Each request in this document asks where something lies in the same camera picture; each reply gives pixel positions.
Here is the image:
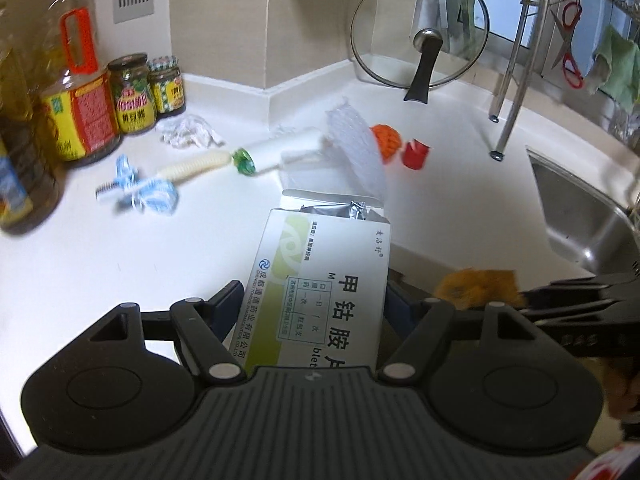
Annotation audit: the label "orange brown wrapper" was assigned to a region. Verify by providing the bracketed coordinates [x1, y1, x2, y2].
[433, 268, 526, 310]

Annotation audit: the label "soybean paste jar black lid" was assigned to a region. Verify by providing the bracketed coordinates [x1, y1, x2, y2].
[107, 53, 156, 134]

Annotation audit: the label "glass pot lid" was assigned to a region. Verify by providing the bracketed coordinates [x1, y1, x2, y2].
[349, 0, 490, 104]

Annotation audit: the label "red handled scissors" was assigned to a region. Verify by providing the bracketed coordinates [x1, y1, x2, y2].
[551, 1, 584, 90]

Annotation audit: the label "large dark oil bottle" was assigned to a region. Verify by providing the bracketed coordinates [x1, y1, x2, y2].
[1, 3, 63, 236]

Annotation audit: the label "green dish cloth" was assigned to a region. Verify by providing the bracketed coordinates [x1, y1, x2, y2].
[585, 25, 639, 114]

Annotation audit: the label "stainless steel sink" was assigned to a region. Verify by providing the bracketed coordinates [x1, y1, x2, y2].
[527, 151, 639, 275]

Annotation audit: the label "white green medicine box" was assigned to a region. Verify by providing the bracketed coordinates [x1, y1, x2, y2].
[230, 200, 390, 373]

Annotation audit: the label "orange mesh net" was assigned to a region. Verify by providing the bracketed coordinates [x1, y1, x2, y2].
[371, 124, 402, 164]

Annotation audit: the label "white tissue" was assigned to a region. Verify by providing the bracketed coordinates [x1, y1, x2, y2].
[155, 114, 226, 150]

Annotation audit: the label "checkered lid sauce jar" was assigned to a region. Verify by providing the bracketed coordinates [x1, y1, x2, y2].
[148, 55, 186, 118]

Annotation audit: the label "oil bottle red handle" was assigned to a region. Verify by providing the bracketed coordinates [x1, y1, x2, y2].
[36, 0, 122, 168]

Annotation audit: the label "blue face mask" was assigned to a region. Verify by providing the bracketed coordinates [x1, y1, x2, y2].
[94, 155, 179, 216]

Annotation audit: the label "steel dish rack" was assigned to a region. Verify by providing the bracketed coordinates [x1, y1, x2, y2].
[488, 0, 639, 162]

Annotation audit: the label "red plastic cup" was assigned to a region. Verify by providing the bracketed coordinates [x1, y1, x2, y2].
[401, 139, 431, 170]

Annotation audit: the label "white foam fruit net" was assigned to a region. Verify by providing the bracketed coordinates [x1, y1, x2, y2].
[279, 101, 387, 208]

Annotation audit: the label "white paper roll green end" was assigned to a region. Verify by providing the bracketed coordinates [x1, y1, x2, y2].
[231, 128, 326, 177]

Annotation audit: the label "person right hand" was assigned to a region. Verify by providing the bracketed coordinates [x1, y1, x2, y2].
[585, 358, 639, 425]

